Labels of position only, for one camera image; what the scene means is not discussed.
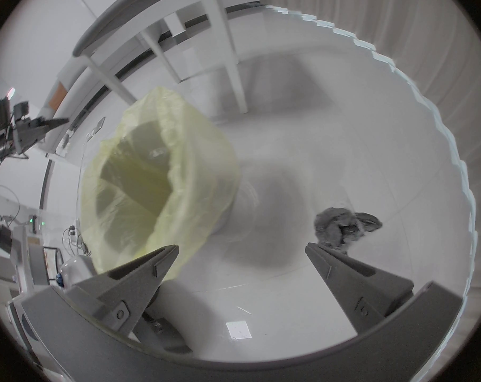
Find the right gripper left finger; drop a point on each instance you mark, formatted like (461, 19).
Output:
(125, 293)

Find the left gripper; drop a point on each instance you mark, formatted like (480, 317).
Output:
(27, 135)

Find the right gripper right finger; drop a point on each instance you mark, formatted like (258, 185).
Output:
(360, 289)

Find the black plastic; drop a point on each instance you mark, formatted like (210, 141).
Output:
(336, 225)

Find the yellow plastic bag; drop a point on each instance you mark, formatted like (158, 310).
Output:
(200, 153)

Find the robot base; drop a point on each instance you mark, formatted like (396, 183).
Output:
(79, 267)

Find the white trash bin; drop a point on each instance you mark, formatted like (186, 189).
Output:
(242, 209)

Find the orange cushion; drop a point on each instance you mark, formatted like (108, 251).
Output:
(59, 95)

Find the pale grey sofa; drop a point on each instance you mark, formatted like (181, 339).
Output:
(61, 74)

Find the grey and white chair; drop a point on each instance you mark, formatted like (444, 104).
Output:
(121, 16)

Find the white curtain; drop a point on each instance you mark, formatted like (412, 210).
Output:
(384, 22)

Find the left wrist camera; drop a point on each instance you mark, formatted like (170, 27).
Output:
(21, 110)

